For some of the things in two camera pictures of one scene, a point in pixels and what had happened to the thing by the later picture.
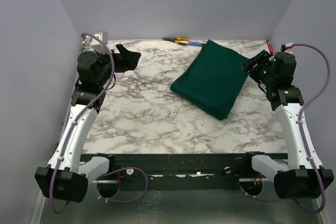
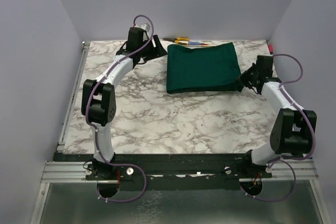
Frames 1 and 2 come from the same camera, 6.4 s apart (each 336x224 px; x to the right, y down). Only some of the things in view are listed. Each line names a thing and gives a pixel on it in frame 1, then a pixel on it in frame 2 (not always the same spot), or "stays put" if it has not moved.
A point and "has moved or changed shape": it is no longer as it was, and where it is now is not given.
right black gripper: (263, 57) to (242, 78)
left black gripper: (129, 63) to (158, 50)
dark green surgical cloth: (213, 80) has moved or changed shape
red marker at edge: (271, 48) stays put
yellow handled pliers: (181, 41) stays put
